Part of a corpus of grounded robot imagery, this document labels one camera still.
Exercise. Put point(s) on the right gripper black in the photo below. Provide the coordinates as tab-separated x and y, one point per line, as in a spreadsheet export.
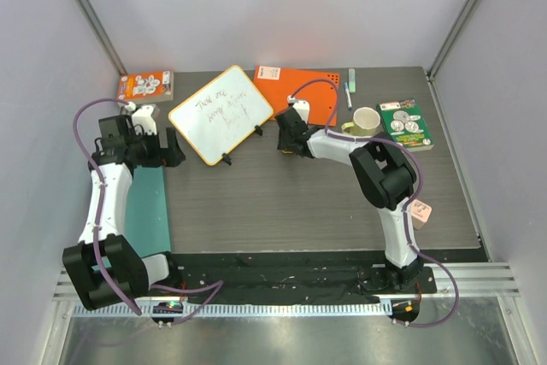
284	126

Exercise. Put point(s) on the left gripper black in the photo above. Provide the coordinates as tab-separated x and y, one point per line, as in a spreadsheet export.
169	156

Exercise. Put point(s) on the whiteboard with yellow frame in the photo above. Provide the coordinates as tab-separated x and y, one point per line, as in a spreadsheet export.
221	115

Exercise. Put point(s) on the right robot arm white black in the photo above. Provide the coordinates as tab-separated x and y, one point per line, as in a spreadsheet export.
385	176

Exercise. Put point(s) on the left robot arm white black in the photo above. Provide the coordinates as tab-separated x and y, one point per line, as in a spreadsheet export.
103	267

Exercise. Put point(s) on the blue whiteboard marker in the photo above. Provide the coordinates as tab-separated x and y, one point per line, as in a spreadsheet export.
347	94

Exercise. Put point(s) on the teal mat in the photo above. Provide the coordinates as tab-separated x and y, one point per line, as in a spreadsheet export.
130	204

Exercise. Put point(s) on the orange paperback book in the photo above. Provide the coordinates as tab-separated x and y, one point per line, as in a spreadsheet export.
146	87

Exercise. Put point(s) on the pale yellow mug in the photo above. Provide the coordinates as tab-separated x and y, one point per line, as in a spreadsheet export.
365	123

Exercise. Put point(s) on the green coin book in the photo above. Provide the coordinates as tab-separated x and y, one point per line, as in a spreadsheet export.
404	122

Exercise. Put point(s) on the pink wooden block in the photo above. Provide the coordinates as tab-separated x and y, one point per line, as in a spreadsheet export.
420	214

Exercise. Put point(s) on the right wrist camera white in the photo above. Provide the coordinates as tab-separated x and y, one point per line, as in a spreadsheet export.
301	106

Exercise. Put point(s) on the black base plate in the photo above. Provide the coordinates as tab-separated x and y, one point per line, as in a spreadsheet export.
294	278

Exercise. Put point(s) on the white slotted cable duct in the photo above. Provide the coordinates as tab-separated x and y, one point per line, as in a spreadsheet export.
153	309

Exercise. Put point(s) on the left aluminium corner post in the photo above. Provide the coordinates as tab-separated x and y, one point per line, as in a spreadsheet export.
96	26

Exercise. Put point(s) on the aluminium corner post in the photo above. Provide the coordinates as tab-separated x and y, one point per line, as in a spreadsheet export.
456	30
96	26

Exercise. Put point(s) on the aluminium front rail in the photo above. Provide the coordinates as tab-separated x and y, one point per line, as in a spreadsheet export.
474	279

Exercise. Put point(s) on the right aluminium corner post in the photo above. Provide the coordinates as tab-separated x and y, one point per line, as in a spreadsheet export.
456	30

